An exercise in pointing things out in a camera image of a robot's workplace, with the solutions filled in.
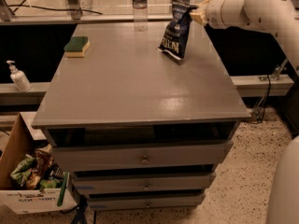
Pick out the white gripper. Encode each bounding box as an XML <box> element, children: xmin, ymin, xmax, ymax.
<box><xmin>190</xmin><ymin>0</ymin><xmax>225</xmax><ymax>29</ymax></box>

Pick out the blue chip bag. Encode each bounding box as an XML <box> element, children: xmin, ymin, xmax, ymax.
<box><xmin>157</xmin><ymin>0</ymin><xmax>197</xmax><ymax>60</ymax></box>

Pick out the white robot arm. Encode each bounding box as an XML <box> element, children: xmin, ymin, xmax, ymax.
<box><xmin>190</xmin><ymin>0</ymin><xmax>299</xmax><ymax>224</ymax></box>

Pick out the clear water bottle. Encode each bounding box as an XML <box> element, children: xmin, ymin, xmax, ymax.
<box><xmin>132</xmin><ymin>0</ymin><xmax>148</xmax><ymax>32</ymax></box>

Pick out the white pump dispenser bottle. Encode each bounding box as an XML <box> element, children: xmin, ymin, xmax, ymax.
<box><xmin>7</xmin><ymin>60</ymin><xmax>32</xmax><ymax>91</ymax></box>

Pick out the brown snack bag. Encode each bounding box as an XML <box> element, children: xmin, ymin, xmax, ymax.
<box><xmin>25</xmin><ymin>149</ymin><xmax>52</xmax><ymax>189</ymax></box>

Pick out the green snack bag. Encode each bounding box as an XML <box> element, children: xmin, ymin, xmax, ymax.
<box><xmin>10</xmin><ymin>154</ymin><xmax>35</xmax><ymax>187</ymax></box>

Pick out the green yellow sponge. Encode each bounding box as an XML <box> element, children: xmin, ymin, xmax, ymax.
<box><xmin>64</xmin><ymin>36</ymin><xmax>90</xmax><ymax>58</ymax></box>

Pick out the grey drawer cabinet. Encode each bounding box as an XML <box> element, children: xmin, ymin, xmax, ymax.
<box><xmin>33</xmin><ymin>22</ymin><xmax>249</xmax><ymax>202</ymax></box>

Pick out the bottom grey drawer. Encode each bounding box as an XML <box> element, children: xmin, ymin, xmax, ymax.
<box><xmin>88</xmin><ymin>192</ymin><xmax>205</xmax><ymax>211</ymax></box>

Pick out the grey drawer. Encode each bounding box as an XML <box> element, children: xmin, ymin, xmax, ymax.
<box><xmin>73</xmin><ymin>172</ymin><xmax>216</xmax><ymax>195</ymax></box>
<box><xmin>88</xmin><ymin>192</ymin><xmax>205</xmax><ymax>211</ymax></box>
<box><xmin>52</xmin><ymin>140</ymin><xmax>233</xmax><ymax>172</ymax></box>

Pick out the top grey drawer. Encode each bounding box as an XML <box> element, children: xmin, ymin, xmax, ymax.
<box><xmin>52</xmin><ymin>140</ymin><xmax>233</xmax><ymax>172</ymax></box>

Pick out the middle grey drawer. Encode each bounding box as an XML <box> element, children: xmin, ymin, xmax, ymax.
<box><xmin>73</xmin><ymin>172</ymin><xmax>216</xmax><ymax>195</ymax></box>

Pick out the green marker pen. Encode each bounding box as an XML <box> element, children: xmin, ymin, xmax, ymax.
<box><xmin>57</xmin><ymin>172</ymin><xmax>69</xmax><ymax>206</ymax></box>

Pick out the cardboard box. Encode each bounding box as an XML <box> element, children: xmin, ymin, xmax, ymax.
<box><xmin>0</xmin><ymin>112</ymin><xmax>78</xmax><ymax>215</ymax></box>

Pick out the black cable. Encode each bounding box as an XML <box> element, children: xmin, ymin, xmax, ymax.
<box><xmin>7</xmin><ymin>0</ymin><xmax>104</xmax><ymax>17</ymax></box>

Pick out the metal frame rail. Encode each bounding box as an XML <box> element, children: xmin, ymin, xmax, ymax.
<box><xmin>0</xmin><ymin>12</ymin><xmax>174</xmax><ymax>26</ymax></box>

